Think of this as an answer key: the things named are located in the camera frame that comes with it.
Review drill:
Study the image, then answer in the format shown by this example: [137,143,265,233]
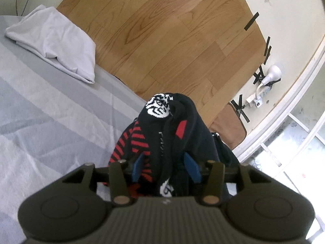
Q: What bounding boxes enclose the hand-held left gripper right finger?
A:
[183,152,265,205]

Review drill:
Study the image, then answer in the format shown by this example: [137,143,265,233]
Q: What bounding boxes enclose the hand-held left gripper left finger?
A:
[62,159,153,207]

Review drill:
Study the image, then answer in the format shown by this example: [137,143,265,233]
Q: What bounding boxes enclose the black patterned knit sweater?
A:
[102,93,230,197]

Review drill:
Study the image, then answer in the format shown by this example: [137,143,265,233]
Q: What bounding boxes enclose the black and green garment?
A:
[211,132,239,169]

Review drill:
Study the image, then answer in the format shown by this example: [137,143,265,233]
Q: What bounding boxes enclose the brown cushion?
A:
[208,102,247,150]

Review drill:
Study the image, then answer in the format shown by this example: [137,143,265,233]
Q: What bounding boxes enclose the black tape strip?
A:
[232,95,251,124]
[244,12,260,31]
[263,37,273,65]
[253,65,268,85]

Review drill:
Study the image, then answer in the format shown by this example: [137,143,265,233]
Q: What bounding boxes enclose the grey striped bed sheet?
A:
[0,15,153,244]

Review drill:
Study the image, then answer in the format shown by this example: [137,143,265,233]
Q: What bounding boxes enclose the wooden headboard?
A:
[56,0,270,127]

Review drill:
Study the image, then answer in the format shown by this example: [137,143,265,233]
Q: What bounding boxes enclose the white folded cloth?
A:
[5,4,96,84]

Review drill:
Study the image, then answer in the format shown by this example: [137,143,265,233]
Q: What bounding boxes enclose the white window frame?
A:
[232,37,325,244]

